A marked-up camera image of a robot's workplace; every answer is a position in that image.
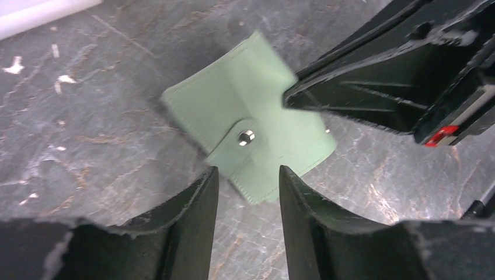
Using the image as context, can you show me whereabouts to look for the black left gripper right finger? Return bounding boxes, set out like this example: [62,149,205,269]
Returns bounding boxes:
[279,166,494,279]

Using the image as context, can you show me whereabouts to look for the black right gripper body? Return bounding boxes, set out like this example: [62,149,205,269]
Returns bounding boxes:
[386,1,494,147]

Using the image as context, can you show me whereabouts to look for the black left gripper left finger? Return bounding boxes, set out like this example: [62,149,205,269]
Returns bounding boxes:
[1,167,219,279]

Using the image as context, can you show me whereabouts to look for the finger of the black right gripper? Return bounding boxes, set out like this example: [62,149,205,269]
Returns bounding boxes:
[297,0,429,79]
[283,38,476,135]

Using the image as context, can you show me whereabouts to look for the white bin left compartment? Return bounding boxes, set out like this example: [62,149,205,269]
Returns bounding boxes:
[1,0,102,40]

